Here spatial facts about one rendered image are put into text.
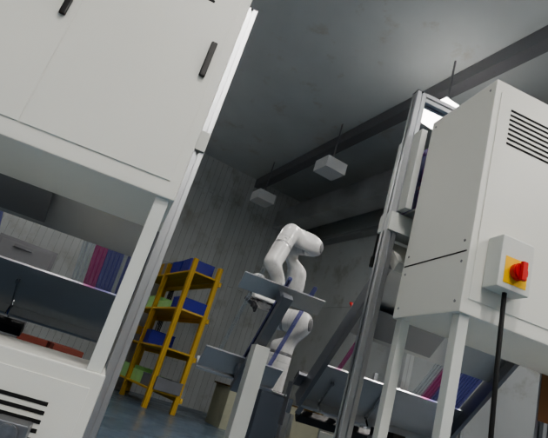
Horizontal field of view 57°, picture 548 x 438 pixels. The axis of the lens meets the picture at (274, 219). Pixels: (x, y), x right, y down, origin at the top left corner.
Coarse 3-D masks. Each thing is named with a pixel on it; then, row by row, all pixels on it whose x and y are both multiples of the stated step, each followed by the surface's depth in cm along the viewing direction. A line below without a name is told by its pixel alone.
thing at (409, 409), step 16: (336, 368) 197; (320, 384) 201; (336, 384) 201; (368, 384) 201; (336, 400) 205; (368, 400) 205; (400, 400) 206; (416, 400) 206; (432, 400) 207; (400, 416) 210; (416, 416) 210; (432, 416) 211; (416, 432) 215
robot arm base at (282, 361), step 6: (270, 354) 249; (276, 360) 246; (282, 360) 246; (288, 360) 248; (276, 366) 245; (282, 366) 245; (288, 366) 248; (282, 378) 245; (276, 384) 242; (282, 384) 244; (276, 390) 242; (282, 390) 245
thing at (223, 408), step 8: (224, 384) 870; (216, 392) 899; (224, 392) 869; (232, 392) 857; (216, 400) 886; (224, 400) 857; (232, 400) 855; (216, 408) 872; (224, 408) 846; (296, 408) 908; (304, 408) 917; (208, 416) 886; (216, 416) 860; (224, 416) 843; (216, 424) 848; (224, 424) 841; (296, 424) 903; (304, 424) 911; (296, 432) 901; (304, 432) 909; (312, 432) 916
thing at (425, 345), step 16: (384, 288) 180; (384, 304) 183; (384, 320) 182; (384, 336) 185; (416, 336) 186; (432, 336) 186; (416, 352) 189; (432, 352) 189; (464, 352) 195; (480, 352) 195; (464, 368) 199; (480, 368) 199
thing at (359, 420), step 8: (304, 400) 203; (312, 408) 201; (320, 408) 203; (328, 408) 205; (336, 408) 207; (336, 416) 204; (360, 416) 209; (360, 424) 206; (368, 424) 207; (392, 432) 209; (400, 432) 211; (408, 432) 214
